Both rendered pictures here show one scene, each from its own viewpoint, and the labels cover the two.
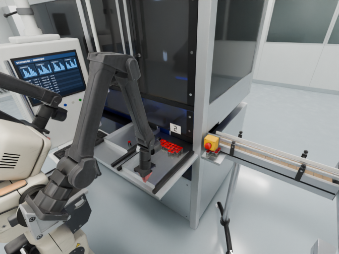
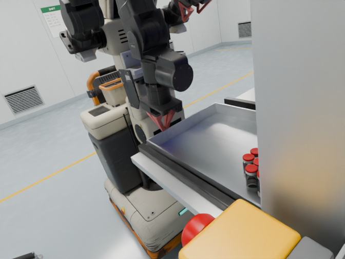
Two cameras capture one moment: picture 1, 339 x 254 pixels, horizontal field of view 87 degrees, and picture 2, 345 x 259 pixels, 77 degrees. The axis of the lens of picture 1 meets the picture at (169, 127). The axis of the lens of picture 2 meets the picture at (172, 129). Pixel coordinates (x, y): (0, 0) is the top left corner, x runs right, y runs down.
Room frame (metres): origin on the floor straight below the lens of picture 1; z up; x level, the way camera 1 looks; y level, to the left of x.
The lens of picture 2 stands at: (0.89, -0.35, 1.18)
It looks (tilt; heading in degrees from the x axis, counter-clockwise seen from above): 27 degrees down; 112
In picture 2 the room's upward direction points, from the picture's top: 14 degrees counter-clockwise
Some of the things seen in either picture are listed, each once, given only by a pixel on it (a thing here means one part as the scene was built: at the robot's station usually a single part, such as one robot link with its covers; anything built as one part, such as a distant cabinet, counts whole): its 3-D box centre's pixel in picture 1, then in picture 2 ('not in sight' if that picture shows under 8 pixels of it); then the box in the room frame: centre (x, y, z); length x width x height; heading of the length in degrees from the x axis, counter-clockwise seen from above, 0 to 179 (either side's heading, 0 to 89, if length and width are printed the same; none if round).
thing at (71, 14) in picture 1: (71, 42); not in sight; (1.69, 0.80, 1.50); 0.49 x 0.01 x 0.59; 52
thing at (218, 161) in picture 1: (215, 154); not in sight; (0.91, -0.29, 0.87); 0.14 x 0.13 x 0.02; 142
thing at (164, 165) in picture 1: (156, 160); (231, 142); (0.85, 0.09, 0.90); 0.34 x 0.26 x 0.04; 142
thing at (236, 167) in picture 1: (230, 194); not in sight; (0.91, -0.45, 0.46); 0.09 x 0.09 x 0.77; 52
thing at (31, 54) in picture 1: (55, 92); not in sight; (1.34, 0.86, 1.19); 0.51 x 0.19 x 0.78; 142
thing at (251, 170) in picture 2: (167, 149); (278, 155); (0.94, 0.02, 0.90); 0.18 x 0.02 x 0.05; 52
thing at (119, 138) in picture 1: (132, 134); not in sight; (1.15, 0.28, 0.90); 0.34 x 0.26 x 0.04; 142
